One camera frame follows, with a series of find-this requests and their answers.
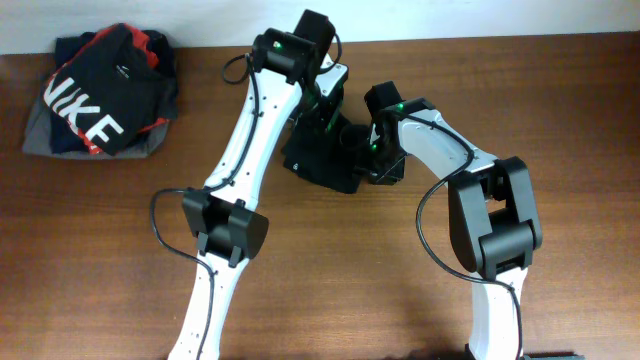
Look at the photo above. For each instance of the navy folded shirt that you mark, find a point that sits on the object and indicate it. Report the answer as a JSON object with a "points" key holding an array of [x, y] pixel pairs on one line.
{"points": [[62, 137]]}

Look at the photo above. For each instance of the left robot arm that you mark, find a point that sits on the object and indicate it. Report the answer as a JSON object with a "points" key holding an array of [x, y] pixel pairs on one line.
{"points": [[288, 75]]}

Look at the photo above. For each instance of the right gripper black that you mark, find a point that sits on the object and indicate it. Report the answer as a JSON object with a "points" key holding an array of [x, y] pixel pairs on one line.
{"points": [[379, 175]]}

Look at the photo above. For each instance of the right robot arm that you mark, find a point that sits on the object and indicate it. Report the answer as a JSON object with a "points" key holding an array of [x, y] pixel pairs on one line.
{"points": [[494, 227]]}

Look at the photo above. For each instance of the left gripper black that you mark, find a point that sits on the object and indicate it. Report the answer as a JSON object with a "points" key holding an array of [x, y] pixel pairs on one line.
{"points": [[324, 118]]}

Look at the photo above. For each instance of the black t-shirt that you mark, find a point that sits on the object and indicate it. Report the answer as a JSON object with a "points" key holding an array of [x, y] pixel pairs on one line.
{"points": [[327, 159]]}

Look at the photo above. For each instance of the black Nike folded shirt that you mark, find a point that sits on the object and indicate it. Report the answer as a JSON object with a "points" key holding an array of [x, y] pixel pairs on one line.
{"points": [[107, 95]]}

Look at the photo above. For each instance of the red folded shirt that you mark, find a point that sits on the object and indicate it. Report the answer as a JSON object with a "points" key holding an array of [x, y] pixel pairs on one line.
{"points": [[150, 50]]}

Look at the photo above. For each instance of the grey folded shirt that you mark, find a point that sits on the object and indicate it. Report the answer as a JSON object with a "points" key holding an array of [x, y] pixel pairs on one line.
{"points": [[96, 107]]}

